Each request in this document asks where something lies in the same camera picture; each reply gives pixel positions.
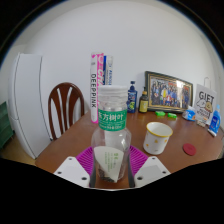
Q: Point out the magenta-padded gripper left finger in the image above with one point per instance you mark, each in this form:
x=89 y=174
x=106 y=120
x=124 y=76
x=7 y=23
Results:
x=71 y=171

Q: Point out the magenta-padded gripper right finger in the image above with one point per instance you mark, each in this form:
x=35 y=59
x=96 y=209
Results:
x=151 y=170

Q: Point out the clear green-label drink bottle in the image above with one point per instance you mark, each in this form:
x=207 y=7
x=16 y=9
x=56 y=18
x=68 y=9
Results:
x=111 y=140

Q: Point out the white yellow-rimmed enamel cup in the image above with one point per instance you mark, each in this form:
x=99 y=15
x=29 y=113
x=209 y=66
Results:
x=156 y=141

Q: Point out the flat round red coaster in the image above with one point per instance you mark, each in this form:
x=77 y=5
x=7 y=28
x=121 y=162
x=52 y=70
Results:
x=189 y=149

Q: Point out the small green packet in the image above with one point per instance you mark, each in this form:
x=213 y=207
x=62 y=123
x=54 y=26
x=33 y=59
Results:
x=172 y=115
x=160 y=113

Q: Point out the dark wooden chair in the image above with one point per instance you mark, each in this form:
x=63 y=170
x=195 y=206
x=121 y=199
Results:
x=53 y=110

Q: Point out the dark yellow-label pump bottle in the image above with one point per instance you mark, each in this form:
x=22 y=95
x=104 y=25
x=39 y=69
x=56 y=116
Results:
x=143 y=104

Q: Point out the blue tissue pack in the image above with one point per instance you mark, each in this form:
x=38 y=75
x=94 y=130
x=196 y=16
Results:
x=189 y=114

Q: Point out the small snack packet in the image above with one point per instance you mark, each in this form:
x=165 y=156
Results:
x=200 y=123

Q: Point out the small white remote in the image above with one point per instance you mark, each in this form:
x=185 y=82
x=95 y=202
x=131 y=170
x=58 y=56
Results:
x=211 y=132

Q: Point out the dark blue pump bottle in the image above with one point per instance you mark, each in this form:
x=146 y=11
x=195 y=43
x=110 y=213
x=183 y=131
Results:
x=132 y=100

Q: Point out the framed group photo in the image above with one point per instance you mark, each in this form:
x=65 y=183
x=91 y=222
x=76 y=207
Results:
x=168 y=93

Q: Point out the blue detergent bottle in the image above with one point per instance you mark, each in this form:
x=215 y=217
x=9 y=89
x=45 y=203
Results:
x=215 y=121

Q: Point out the white refrigerator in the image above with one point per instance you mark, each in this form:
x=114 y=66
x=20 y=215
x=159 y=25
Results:
x=28 y=103

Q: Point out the green plastic crate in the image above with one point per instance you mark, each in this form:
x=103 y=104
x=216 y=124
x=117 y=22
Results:
x=5 y=125

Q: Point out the white paper gift bag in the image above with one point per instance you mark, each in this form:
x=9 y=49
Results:
x=205 y=103

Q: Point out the tall pink printed box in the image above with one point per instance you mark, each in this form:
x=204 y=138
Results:
x=95 y=86

